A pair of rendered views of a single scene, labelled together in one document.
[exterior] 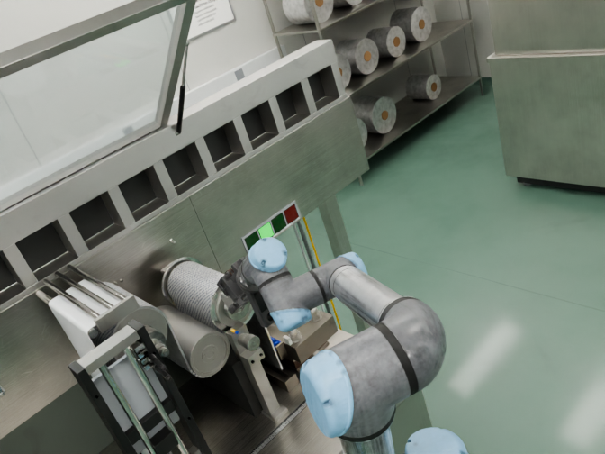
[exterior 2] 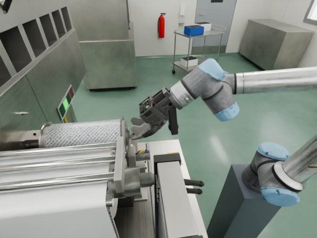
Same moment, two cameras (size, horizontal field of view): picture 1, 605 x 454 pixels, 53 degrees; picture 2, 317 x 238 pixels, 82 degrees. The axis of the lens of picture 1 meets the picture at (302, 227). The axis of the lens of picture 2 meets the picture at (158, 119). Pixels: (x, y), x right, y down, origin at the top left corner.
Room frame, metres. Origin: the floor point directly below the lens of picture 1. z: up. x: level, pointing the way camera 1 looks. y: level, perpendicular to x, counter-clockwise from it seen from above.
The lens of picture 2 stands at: (1.01, 0.61, 1.70)
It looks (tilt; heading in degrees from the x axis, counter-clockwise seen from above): 37 degrees down; 298
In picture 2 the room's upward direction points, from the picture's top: straight up
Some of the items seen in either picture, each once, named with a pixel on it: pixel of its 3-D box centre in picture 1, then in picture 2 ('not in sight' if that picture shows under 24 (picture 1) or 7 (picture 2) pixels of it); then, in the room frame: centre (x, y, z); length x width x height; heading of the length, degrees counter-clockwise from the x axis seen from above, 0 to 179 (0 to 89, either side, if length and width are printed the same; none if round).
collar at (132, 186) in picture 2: (147, 340); (127, 182); (1.18, 0.43, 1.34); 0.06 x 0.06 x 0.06; 35
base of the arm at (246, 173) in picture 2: not in sight; (260, 174); (0.82, -0.11, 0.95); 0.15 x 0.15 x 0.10
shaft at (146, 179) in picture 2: (159, 349); (153, 179); (1.13, 0.39, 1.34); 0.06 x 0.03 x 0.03; 35
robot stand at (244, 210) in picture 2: not in sight; (234, 221); (0.82, -0.11, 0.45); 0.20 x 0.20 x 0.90; 27
